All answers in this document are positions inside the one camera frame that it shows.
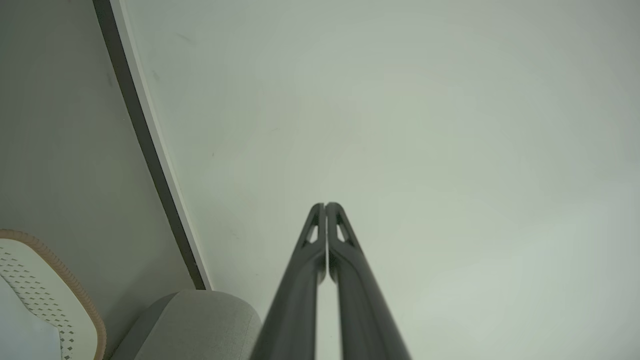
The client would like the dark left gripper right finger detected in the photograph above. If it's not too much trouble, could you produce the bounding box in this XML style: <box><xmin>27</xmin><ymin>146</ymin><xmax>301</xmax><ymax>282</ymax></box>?
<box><xmin>325</xmin><ymin>201</ymin><xmax>412</xmax><ymax>360</ymax></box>

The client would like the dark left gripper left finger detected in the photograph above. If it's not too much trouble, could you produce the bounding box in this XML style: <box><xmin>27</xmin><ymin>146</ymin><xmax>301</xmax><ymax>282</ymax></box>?
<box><xmin>250</xmin><ymin>202</ymin><xmax>328</xmax><ymax>360</ymax></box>

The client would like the white perforated laundry basket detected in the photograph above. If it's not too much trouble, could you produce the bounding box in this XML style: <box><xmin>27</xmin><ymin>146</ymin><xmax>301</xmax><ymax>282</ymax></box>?
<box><xmin>0</xmin><ymin>229</ymin><xmax>108</xmax><ymax>360</ymax></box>

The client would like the white black baseboard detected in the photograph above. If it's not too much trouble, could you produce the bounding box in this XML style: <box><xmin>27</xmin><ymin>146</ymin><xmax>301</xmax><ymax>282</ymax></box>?
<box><xmin>92</xmin><ymin>0</ymin><xmax>214</xmax><ymax>291</ymax></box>

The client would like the white cloth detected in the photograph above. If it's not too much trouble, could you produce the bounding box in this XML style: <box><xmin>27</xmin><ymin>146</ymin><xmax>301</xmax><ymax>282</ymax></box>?
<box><xmin>0</xmin><ymin>276</ymin><xmax>64</xmax><ymax>360</ymax></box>

